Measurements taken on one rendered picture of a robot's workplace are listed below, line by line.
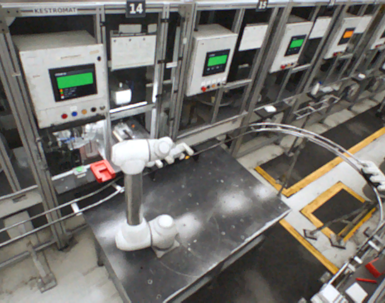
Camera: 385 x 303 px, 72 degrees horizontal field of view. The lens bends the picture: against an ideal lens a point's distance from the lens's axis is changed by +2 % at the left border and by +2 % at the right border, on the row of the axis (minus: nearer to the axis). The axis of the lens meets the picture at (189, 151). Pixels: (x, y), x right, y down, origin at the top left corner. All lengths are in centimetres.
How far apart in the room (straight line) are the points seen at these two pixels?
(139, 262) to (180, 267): 28
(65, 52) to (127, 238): 111
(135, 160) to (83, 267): 150
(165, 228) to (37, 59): 119
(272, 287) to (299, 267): 40
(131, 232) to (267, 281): 157
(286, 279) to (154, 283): 148
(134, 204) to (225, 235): 82
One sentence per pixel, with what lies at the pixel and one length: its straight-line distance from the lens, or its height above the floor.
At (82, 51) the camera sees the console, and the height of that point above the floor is 180.
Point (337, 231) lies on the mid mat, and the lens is 362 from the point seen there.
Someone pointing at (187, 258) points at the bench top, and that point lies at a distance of 199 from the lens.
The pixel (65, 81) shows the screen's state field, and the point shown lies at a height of 166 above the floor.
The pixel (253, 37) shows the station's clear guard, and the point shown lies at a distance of 254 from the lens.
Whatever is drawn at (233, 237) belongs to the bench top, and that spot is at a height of 68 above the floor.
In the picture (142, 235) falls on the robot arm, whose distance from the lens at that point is 176.
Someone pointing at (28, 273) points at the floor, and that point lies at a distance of 282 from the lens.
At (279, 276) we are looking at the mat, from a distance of 295.
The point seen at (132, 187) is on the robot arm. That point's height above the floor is 125.
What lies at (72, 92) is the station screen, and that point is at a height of 158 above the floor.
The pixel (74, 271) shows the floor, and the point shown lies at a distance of 273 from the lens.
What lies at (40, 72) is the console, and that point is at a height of 172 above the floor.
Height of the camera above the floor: 244
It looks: 41 degrees down
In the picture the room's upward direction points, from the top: 12 degrees clockwise
